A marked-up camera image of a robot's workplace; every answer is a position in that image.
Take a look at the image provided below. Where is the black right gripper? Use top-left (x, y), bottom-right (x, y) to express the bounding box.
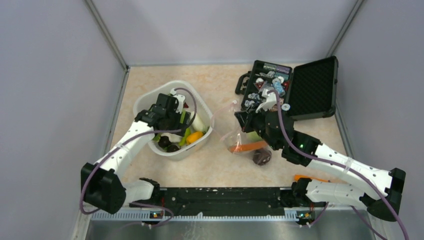
top-left (235, 101), bottom-right (280, 151)

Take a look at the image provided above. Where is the green cabbage toy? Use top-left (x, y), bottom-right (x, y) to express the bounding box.
top-left (246, 131), bottom-right (263, 142)

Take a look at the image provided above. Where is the orange carrot toy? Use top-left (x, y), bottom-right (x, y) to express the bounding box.
top-left (228, 141), bottom-right (268, 153)

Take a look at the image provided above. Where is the white plastic basket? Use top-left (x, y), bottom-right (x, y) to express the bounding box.
top-left (132, 80), bottom-right (213, 161)

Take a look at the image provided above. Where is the dark purple round fruit toy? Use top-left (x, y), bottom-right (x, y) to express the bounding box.
top-left (252, 148), bottom-right (272, 166)

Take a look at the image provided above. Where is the clear zip top bag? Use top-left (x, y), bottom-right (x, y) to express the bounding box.
top-left (210, 100), bottom-right (272, 164)

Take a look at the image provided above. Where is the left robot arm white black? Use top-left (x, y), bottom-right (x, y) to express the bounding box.
top-left (79, 90), bottom-right (194, 215)

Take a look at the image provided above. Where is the orange object behind right arm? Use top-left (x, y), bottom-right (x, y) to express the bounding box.
top-left (293, 174), bottom-right (330, 183)

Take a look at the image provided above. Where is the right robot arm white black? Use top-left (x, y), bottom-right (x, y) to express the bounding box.
top-left (234, 110), bottom-right (406, 222)

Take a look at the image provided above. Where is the small orange fruit toy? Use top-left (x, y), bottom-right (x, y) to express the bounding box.
top-left (186, 131), bottom-right (204, 145)

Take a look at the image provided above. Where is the white radish toy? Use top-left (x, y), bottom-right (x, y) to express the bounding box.
top-left (190, 114), bottom-right (208, 133)

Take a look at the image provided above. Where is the black poker chip case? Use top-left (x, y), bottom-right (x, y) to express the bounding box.
top-left (235, 56), bottom-right (339, 121)

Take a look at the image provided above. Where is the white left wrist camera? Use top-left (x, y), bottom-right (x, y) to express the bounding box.
top-left (169, 88), bottom-right (186, 114)

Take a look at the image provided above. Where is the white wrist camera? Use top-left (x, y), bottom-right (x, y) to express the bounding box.
top-left (169, 88), bottom-right (186, 114)
top-left (255, 88), bottom-right (279, 113)

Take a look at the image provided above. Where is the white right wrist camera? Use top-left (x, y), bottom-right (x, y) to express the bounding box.
top-left (255, 88), bottom-right (279, 113)

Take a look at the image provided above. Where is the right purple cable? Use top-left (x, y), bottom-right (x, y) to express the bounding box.
top-left (267, 89), bottom-right (410, 240)

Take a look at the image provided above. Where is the purple cable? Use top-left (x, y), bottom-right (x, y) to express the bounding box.
top-left (267, 89), bottom-right (410, 240)
top-left (78, 87), bottom-right (198, 228)

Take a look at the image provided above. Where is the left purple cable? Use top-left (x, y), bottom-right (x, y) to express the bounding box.
top-left (78, 87), bottom-right (198, 228)

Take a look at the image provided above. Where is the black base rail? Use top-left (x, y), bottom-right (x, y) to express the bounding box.
top-left (129, 178), bottom-right (327, 218)

